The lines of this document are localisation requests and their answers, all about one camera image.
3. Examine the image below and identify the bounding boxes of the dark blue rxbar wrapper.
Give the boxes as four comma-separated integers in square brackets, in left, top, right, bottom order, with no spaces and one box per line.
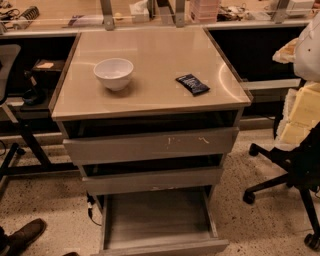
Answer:
[176,74,210,96]

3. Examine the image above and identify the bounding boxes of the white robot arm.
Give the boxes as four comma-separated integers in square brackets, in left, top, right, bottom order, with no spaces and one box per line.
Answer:
[294,13,320,82]

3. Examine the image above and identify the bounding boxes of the grey drawer cabinet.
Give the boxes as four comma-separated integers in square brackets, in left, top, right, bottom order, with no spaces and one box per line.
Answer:
[48,26,254,256]

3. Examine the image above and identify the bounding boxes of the top grey drawer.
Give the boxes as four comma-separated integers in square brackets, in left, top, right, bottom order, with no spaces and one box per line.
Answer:
[63,127,239,165]

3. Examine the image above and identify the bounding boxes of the middle grey drawer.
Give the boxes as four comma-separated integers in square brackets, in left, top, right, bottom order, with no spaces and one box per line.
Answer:
[82,167,223,195]

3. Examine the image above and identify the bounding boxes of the bottom grey open drawer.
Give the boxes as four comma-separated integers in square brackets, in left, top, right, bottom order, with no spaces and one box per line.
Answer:
[93,188,228,256]

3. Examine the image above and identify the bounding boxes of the white ceramic bowl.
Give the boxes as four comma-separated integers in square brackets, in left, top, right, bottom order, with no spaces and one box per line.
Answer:
[93,58,134,91]

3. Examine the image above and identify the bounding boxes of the white tissue box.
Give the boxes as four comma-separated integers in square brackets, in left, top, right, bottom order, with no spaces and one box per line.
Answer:
[129,0,149,23]

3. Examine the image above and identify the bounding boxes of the pink stacked container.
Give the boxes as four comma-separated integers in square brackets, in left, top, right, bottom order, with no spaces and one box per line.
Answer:
[189,0,220,23]

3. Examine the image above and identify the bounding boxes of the black box under desk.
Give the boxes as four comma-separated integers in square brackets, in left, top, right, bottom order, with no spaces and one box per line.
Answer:
[31,59,65,97]

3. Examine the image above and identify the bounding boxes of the yellow foam padding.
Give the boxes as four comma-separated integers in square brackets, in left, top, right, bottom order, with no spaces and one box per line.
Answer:
[274,82,320,151]

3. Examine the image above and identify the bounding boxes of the black office chair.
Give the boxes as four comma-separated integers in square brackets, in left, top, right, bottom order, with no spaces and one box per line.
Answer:
[243,124,320,251]

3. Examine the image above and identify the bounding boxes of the black coiled tool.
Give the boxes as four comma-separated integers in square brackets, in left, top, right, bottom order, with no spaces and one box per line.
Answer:
[13,6,40,30]

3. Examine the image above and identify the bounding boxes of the white device on desk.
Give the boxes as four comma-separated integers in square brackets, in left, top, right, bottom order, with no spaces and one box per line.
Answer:
[286,0,314,17]

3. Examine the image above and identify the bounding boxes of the brown shoe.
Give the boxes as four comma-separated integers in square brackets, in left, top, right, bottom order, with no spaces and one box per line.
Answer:
[0,218,47,256]

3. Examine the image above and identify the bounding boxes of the black power cable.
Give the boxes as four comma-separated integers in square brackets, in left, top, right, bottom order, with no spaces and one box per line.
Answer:
[85,192,102,228]

